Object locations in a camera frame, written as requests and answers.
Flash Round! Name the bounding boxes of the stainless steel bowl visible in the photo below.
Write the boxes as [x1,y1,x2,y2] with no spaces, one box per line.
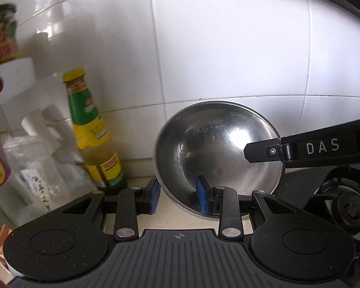
[153,101,285,216]

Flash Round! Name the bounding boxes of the yellow green sauce bottle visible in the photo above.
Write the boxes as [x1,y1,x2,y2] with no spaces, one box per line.
[61,68,126,195]

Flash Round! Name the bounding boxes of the black gas stove burner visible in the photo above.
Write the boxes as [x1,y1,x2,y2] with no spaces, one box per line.
[283,162,360,243]

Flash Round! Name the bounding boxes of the clear plastic container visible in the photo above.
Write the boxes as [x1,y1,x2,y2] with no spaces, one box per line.
[0,133,95,228]

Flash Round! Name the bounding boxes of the white condiment rack shelf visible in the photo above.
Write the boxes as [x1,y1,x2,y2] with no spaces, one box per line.
[0,57,82,163]

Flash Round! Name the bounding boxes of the green red label jar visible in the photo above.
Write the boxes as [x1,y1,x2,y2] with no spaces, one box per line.
[0,3,18,64]

